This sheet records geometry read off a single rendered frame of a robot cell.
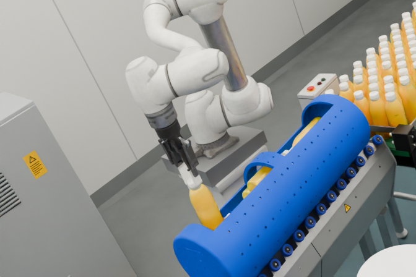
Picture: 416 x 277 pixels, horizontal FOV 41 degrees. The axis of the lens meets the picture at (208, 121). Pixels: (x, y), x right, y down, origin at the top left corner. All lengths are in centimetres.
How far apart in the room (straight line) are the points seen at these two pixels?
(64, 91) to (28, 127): 146
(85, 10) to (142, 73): 300
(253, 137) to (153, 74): 102
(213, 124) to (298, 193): 63
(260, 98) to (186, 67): 88
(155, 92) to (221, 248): 54
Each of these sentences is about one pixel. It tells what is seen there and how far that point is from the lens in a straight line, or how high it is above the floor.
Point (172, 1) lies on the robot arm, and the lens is 204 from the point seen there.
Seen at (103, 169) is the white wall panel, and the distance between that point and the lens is 475.
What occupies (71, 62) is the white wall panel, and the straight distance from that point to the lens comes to 450.
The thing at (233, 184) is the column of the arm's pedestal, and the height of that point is 94.
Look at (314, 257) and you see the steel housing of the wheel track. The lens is 210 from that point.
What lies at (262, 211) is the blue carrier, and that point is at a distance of 186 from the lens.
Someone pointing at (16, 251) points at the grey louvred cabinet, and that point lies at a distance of 323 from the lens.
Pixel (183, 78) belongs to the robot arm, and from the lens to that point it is 155.
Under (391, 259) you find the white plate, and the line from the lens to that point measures 177.
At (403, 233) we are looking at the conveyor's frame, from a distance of 337.
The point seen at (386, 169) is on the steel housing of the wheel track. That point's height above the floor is 85.
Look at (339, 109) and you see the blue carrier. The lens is 220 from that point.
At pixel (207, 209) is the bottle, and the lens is 180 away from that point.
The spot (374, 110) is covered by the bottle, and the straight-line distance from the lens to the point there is 244.
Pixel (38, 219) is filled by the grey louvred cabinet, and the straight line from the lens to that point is 321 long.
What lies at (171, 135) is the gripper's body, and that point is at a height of 157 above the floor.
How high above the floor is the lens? 227
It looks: 25 degrees down
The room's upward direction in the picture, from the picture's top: 24 degrees counter-clockwise
